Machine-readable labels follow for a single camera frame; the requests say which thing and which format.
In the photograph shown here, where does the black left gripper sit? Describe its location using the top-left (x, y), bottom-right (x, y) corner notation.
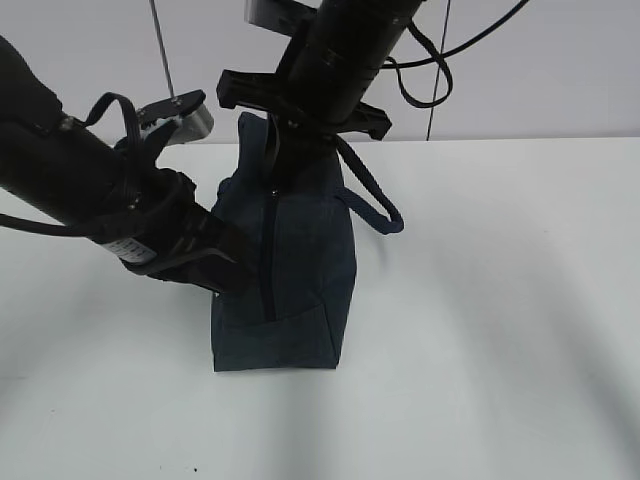
top-left (92, 168), bottom-right (257, 293)

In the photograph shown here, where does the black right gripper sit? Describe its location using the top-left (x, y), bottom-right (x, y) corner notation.
top-left (216, 39), bottom-right (390, 195)

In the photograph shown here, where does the dark blue fabric lunch bag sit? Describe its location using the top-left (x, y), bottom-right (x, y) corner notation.
top-left (211, 112), bottom-right (404, 372)

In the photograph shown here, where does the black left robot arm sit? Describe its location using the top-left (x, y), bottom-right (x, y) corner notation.
top-left (1, 41), bottom-right (253, 293)

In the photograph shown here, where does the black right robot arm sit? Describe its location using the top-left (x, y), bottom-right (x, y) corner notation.
top-left (216, 0), bottom-right (420, 189)

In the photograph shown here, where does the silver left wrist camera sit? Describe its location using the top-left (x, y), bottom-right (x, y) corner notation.
top-left (137, 89), bottom-right (214, 146)

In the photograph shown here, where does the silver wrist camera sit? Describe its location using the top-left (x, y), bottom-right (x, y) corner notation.
top-left (137, 89), bottom-right (214, 146)
top-left (244, 0), bottom-right (317, 37)

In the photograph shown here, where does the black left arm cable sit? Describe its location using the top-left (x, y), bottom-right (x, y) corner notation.
top-left (0, 92), bottom-right (151, 241)

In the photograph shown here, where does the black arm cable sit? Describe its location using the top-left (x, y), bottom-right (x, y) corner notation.
top-left (384, 0), bottom-right (531, 107)
top-left (0, 92), bottom-right (151, 241)

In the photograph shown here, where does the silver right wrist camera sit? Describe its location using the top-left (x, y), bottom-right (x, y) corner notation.
top-left (244, 0), bottom-right (317, 37)

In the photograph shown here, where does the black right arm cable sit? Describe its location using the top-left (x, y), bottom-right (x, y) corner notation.
top-left (384, 0), bottom-right (531, 107)

